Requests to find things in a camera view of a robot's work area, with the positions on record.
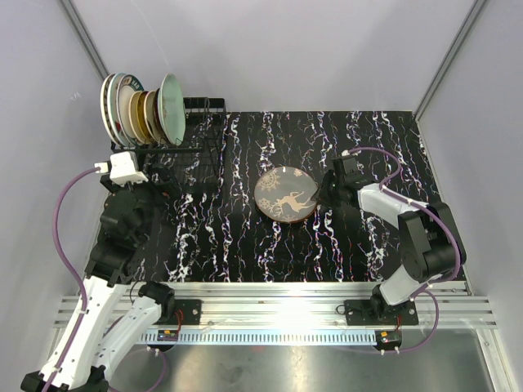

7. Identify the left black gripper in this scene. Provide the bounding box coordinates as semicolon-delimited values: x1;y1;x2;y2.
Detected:
103;163;181;243

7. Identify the grey plate deer pattern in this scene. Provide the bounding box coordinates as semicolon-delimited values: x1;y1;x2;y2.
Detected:
254;166;318;224

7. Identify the red floral plate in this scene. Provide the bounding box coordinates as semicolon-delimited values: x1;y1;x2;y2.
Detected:
153;89;166;145

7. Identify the small cream floral plate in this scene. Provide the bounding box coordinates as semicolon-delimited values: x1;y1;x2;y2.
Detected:
128;91;141;141

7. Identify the yellow patterned small plate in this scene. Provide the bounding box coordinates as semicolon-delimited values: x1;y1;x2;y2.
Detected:
136;91;150;144

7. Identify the cream plate dark floral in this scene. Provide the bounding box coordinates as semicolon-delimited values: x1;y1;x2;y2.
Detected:
144;91;158;142

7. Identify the mint green flower plate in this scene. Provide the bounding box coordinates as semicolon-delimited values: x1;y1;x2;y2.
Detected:
158;73;186;146

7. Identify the white plate dark green rim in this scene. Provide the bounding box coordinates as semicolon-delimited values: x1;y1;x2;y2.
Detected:
116;74;144;146

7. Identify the white plate watermelon pattern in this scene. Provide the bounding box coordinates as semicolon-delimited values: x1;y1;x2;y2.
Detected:
107;73;127;147

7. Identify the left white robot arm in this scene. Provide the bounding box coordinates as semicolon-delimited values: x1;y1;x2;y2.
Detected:
20;163;176;391

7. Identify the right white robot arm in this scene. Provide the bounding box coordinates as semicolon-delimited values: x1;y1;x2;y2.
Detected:
315;155;467;326

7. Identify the black marble pattern mat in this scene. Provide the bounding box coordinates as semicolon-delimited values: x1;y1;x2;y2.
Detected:
133;111;440;283

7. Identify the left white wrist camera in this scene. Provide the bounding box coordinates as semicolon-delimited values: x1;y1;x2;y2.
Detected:
94;151;149;187

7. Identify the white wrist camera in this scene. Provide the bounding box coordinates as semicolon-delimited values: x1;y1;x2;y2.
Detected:
341;149;360;157
94;151;149;187

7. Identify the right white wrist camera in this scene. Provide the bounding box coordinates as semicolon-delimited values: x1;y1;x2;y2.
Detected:
341;149;360;157

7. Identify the black wire dish rack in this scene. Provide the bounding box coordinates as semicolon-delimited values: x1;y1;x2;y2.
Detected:
111;97;226;194

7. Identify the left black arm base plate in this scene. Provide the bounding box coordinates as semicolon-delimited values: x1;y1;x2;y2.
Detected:
155;299;203;326

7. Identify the aluminium mounting rail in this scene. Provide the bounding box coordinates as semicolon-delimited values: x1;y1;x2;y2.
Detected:
55;281;498;332

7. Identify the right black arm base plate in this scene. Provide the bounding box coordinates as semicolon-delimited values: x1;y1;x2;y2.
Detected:
343;299;419;326

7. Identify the white slotted cable duct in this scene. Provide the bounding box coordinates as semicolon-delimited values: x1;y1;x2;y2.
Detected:
137;328;400;346

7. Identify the left aluminium frame post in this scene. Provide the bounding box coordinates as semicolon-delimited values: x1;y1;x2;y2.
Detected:
57;0;110;82

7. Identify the aluminium frame post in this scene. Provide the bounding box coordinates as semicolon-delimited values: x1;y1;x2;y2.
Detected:
57;0;110;82
413;0;489;122

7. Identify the right aluminium frame post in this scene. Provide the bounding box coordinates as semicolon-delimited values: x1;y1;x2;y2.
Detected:
413;0;489;122

